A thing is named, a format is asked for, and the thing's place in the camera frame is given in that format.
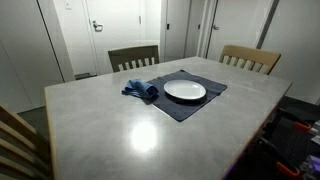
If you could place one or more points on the blue cloth towel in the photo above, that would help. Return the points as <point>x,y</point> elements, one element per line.
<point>140,88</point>

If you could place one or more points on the white round plate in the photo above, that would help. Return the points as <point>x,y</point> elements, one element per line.
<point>185,89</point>

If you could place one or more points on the dark blue placemat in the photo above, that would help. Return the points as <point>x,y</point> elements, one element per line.
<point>180,108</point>

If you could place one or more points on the dark brown wooden chair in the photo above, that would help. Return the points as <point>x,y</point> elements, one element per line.
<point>133,55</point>

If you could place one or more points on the white door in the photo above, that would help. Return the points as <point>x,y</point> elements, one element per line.
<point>235,26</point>
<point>116,36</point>

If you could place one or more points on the silver door knob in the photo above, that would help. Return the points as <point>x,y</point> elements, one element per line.
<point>215,27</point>

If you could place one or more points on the light wooden chair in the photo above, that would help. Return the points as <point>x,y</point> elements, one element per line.
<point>248,55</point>

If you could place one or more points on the slatted wooden chair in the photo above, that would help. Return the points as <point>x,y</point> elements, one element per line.
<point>20,143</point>

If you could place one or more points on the small black wall switch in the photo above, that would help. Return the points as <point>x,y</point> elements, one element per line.
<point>168,26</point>

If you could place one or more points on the white wall switch plate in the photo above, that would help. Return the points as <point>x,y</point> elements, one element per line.
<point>68,5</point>

